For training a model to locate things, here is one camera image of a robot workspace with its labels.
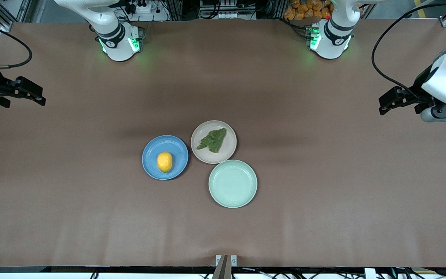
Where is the white power strip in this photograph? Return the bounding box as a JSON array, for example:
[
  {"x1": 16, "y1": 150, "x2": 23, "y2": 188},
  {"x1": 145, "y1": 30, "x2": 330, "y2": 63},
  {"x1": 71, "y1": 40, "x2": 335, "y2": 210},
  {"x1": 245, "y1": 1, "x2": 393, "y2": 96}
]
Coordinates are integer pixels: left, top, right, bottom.
[{"x1": 124, "y1": 0, "x2": 169, "y2": 22}]

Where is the yellow lemon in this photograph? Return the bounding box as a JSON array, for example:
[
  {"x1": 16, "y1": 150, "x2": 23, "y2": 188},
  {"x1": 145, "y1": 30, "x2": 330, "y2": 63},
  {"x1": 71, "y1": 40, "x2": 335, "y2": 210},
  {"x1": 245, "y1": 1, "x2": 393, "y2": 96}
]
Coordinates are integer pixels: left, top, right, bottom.
[{"x1": 157, "y1": 151, "x2": 173, "y2": 173}]

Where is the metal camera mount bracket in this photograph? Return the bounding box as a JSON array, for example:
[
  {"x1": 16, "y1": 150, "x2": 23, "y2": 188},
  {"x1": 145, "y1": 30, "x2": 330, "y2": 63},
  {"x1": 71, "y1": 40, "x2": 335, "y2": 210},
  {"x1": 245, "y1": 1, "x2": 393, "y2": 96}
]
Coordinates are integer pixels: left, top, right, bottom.
[{"x1": 212, "y1": 255, "x2": 238, "y2": 279}]

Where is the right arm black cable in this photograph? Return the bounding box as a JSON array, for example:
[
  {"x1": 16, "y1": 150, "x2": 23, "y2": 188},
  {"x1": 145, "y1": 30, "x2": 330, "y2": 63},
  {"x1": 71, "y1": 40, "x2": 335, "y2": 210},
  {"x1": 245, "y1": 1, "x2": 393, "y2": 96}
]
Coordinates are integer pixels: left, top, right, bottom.
[{"x1": 0, "y1": 17, "x2": 33, "y2": 71}]

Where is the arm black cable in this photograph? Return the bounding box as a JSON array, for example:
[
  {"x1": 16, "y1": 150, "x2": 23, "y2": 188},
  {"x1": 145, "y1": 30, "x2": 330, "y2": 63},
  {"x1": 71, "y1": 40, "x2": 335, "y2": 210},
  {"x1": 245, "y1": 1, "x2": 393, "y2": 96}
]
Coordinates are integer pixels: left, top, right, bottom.
[
  {"x1": 0, "y1": 17, "x2": 33, "y2": 71},
  {"x1": 371, "y1": 3, "x2": 446, "y2": 103}
]

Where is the orange snack packets pile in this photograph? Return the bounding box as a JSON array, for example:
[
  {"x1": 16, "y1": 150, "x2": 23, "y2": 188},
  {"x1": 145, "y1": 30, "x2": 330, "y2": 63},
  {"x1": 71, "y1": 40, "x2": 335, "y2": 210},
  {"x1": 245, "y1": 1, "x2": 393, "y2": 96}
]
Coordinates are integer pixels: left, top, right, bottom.
[{"x1": 284, "y1": 0, "x2": 334, "y2": 20}]

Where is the grey electronics box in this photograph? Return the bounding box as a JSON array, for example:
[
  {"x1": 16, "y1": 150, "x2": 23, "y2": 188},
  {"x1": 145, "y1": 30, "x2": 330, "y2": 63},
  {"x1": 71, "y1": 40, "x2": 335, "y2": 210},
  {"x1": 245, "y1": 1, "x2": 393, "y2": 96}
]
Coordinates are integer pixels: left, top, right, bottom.
[{"x1": 199, "y1": 0, "x2": 257, "y2": 20}]

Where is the pale green round plate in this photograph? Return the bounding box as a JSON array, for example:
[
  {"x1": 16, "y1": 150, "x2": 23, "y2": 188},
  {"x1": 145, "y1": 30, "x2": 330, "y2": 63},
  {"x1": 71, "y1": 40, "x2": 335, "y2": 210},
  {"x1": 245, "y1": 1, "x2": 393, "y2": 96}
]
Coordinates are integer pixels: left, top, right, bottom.
[{"x1": 208, "y1": 159, "x2": 258, "y2": 209}]

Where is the blue round plate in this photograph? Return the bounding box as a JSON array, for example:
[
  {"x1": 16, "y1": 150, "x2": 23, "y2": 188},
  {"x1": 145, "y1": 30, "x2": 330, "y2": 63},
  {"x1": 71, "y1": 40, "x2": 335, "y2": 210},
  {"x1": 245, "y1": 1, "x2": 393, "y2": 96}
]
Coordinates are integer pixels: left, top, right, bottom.
[{"x1": 142, "y1": 135, "x2": 190, "y2": 181}]

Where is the beige round plate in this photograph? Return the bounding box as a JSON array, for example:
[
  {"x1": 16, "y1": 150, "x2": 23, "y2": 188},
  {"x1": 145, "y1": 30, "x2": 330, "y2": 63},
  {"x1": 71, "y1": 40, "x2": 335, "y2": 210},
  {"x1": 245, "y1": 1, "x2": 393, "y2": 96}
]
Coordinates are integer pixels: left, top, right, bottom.
[{"x1": 190, "y1": 120, "x2": 238, "y2": 164}]

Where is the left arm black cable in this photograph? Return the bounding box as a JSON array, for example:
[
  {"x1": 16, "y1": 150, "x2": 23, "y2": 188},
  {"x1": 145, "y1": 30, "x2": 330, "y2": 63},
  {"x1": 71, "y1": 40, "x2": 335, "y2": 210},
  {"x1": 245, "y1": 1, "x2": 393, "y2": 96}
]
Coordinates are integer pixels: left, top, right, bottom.
[{"x1": 371, "y1": 3, "x2": 446, "y2": 103}]

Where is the green lettuce leaf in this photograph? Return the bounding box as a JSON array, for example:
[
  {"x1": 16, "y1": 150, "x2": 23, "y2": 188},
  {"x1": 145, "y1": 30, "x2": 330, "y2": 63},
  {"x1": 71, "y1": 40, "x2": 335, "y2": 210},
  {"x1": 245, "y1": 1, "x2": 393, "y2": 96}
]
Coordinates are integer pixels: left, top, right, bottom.
[{"x1": 196, "y1": 128, "x2": 228, "y2": 153}]

